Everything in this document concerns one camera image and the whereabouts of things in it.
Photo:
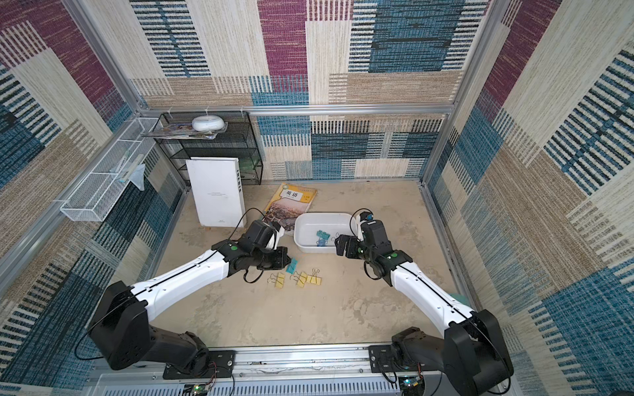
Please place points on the black wire mesh shelf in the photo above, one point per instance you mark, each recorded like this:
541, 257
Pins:
239, 141

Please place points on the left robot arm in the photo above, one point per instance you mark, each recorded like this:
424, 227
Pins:
122, 329

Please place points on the white wire wall basket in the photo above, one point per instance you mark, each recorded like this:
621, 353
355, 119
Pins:
95, 196

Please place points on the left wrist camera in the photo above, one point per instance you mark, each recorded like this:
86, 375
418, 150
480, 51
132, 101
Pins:
262, 235

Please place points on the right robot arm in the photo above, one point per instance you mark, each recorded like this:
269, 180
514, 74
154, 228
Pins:
471, 352

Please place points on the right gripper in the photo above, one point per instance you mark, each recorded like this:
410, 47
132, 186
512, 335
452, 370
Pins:
350, 247

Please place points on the teal binder clip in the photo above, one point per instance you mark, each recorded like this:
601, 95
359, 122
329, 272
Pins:
323, 235
291, 268

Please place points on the white round device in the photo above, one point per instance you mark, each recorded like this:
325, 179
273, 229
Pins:
208, 123

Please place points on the yellow binder clip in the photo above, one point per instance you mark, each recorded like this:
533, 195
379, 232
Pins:
277, 280
315, 278
300, 278

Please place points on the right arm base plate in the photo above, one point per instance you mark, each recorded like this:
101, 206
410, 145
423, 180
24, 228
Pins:
384, 358

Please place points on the white plastic storage box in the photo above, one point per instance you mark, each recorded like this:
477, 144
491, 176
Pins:
316, 232

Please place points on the English textbook with city photo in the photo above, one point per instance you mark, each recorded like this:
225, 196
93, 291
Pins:
288, 203

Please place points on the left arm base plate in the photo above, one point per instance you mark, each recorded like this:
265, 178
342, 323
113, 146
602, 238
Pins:
218, 364

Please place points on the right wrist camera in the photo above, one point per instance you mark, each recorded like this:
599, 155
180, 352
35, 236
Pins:
374, 233

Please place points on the magazine on shelf top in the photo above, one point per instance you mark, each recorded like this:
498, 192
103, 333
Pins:
183, 132

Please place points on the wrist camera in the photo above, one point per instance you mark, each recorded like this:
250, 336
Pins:
374, 233
262, 235

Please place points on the white upright book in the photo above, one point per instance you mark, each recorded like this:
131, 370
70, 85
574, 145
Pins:
217, 190

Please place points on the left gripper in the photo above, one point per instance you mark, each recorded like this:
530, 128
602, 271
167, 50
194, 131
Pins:
281, 252

